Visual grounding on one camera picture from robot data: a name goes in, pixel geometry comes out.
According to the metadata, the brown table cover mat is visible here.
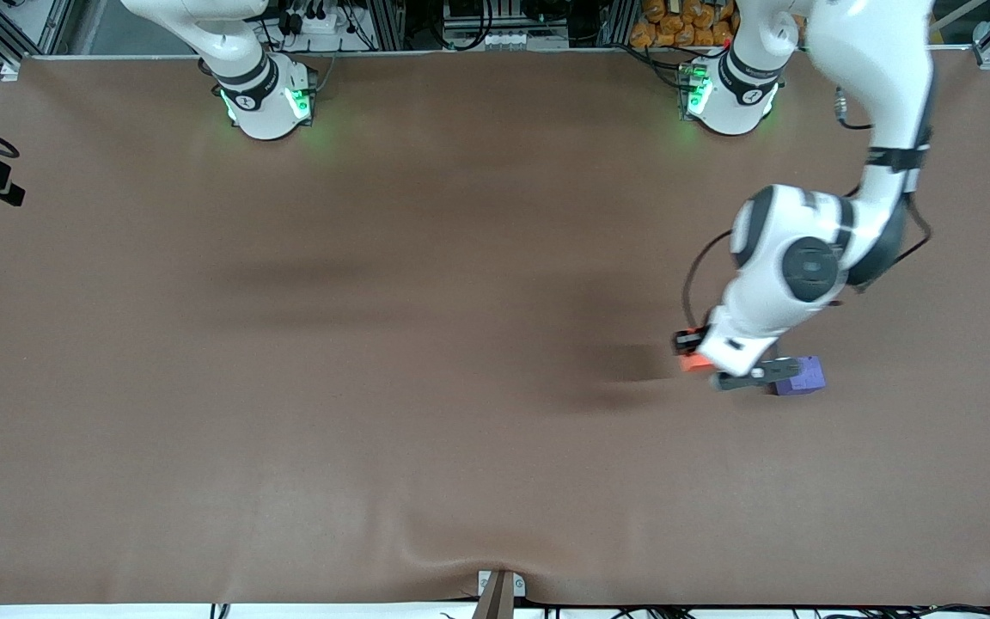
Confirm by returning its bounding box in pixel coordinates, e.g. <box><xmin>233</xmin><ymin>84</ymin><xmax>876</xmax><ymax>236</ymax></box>
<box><xmin>0</xmin><ymin>47</ymin><xmax>990</xmax><ymax>607</ymax></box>

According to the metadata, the pile of orange objects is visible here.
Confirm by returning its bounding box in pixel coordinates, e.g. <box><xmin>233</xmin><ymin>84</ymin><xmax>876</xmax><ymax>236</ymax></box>
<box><xmin>629</xmin><ymin>0</ymin><xmax>738</xmax><ymax>49</ymax></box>

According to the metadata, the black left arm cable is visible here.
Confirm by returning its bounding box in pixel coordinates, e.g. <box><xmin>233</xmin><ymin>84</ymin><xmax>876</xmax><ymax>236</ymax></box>
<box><xmin>681</xmin><ymin>86</ymin><xmax>936</xmax><ymax>332</ymax></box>

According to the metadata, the metal table edge clamp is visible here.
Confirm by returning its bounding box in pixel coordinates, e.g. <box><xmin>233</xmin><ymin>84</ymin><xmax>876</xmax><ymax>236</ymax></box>
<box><xmin>471</xmin><ymin>570</ymin><xmax>528</xmax><ymax>619</ymax></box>

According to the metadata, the white power strip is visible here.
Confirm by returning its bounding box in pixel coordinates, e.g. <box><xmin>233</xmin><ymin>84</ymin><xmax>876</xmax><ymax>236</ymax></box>
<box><xmin>289</xmin><ymin>7</ymin><xmax>341</xmax><ymax>37</ymax></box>

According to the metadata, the purple foam block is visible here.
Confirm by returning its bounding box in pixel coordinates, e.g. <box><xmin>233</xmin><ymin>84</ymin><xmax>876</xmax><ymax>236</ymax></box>
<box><xmin>773</xmin><ymin>354</ymin><xmax>826</xmax><ymax>397</ymax></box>

